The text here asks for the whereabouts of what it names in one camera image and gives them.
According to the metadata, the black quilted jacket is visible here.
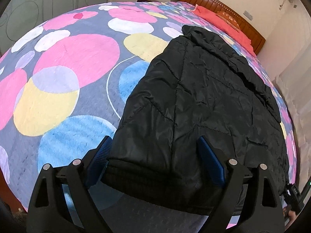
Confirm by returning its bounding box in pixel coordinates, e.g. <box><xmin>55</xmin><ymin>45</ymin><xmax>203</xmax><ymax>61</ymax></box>
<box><xmin>102</xmin><ymin>25</ymin><xmax>289</xmax><ymax>215</ymax></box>

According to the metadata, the white curtain along bed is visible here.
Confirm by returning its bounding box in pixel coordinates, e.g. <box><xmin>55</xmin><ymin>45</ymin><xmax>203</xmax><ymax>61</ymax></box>
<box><xmin>275</xmin><ymin>45</ymin><xmax>310</xmax><ymax>191</ymax></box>

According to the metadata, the colourful circle-pattern bedspread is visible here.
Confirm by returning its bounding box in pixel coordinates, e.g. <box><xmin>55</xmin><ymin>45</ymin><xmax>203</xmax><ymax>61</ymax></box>
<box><xmin>0</xmin><ymin>0</ymin><xmax>298</xmax><ymax>231</ymax></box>

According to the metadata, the red folded blanket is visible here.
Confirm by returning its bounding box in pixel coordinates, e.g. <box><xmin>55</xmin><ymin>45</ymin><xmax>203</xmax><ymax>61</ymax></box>
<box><xmin>193</xmin><ymin>5</ymin><xmax>257</xmax><ymax>57</ymax></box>

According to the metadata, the orange patterned pillow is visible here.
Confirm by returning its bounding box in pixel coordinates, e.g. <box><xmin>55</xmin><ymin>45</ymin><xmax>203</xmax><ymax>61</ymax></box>
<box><xmin>216</xmin><ymin>11</ymin><xmax>241</xmax><ymax>32</ymax></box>

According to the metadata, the frosted glass wardrobe door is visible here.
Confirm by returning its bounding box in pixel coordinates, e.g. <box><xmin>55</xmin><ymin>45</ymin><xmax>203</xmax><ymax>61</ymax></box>
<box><xmin>1</xmin><ymin>0</ymin><xmax>107</xmax><ymax>55</ymax></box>

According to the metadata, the wooden nightstand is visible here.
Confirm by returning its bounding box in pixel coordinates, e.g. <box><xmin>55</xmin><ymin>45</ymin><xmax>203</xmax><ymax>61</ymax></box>
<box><xmin>136</xmin><ymin>0</ymin><xmax>180</xmax><ymax>2</ymax></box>

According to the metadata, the wooden headboard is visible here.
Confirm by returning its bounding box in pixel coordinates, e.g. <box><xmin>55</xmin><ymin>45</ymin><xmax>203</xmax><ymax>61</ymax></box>
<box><xmin>180</xmin><ymin>0</ymin><xmax>266</xmax><ymax>55</ymax></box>

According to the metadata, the wooden bed frame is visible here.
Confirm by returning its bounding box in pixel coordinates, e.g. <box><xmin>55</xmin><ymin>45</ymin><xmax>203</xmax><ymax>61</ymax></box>
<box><xmin>0</xmin><ymin>171</ymin><xmax>27</xmax><ymax>212</ymax></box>

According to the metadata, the wall switch panel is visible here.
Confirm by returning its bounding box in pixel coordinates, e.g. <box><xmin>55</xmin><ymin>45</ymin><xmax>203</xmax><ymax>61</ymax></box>
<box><xmin>244</xmin><ymin>11</ymin><xmax>253</xmax><ymax>21</ymax></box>

